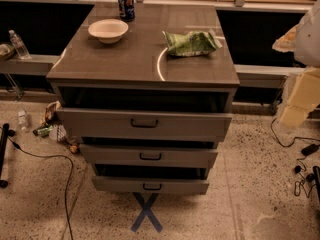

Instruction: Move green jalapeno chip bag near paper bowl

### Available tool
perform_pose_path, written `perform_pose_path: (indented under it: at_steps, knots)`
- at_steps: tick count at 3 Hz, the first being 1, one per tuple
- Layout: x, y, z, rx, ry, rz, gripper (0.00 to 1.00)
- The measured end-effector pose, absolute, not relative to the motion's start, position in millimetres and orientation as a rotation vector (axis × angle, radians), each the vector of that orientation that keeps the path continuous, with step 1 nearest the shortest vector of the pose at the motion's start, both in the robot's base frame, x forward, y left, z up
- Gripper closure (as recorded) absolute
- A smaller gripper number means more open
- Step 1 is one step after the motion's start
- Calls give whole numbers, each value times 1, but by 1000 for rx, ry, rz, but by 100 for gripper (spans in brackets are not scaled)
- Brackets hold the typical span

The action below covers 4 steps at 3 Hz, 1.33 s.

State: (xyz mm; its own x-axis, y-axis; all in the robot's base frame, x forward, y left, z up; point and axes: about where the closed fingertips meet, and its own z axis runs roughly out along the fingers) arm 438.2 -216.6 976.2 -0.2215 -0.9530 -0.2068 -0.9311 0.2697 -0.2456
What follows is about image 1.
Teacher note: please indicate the black stand left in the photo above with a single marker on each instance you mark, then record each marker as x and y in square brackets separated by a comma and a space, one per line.
[6, 137]

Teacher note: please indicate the bottom grey drawer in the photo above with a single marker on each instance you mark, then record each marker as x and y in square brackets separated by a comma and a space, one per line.
[149, 185]

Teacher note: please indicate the green jalapeno chip bag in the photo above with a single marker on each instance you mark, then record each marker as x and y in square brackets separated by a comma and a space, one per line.
[194, 43]

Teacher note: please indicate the bowl on left shelf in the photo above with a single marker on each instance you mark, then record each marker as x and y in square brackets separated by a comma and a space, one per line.
[6, 51]

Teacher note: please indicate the grey drawer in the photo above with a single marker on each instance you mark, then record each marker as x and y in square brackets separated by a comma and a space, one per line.
[149, 185]
[148, 156]
[206, 127]

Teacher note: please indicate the clear water bottle on shelf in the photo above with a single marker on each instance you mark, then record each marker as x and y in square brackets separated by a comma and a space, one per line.
[19, 45]

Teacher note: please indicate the blue tape cross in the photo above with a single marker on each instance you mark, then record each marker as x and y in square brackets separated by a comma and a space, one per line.
[146, 212]

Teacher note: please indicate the white paper bowl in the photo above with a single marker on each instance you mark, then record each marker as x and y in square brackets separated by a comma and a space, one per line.
[108, 31]

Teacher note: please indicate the small water bottle on floor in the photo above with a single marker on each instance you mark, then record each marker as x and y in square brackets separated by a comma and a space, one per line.
[23, 120]

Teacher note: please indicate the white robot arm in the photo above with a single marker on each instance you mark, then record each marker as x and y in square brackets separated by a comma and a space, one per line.
[307, 41]

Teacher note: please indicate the white checkered cup on floor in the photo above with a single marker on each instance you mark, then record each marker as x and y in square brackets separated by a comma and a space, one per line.
[58, 133]

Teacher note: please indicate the snack bag on floor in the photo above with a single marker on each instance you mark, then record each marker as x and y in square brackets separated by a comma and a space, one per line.
[50, 114]

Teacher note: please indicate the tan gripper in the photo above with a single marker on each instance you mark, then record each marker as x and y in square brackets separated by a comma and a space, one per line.
[308, 40]

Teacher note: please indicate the top grey drawer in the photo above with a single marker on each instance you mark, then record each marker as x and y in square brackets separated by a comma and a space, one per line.
[206, 127]

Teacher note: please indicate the middle grey drawer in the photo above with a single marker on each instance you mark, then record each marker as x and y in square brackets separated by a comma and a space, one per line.
[148, 156]

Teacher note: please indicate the green can on floor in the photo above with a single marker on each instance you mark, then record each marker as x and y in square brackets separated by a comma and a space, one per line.
[43, 131]

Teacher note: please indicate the grey drawer cabinet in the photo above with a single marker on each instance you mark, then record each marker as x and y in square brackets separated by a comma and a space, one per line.
[137, 74]

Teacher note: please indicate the blue Pepsi can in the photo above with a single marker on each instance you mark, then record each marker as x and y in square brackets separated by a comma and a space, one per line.
[126, 10]

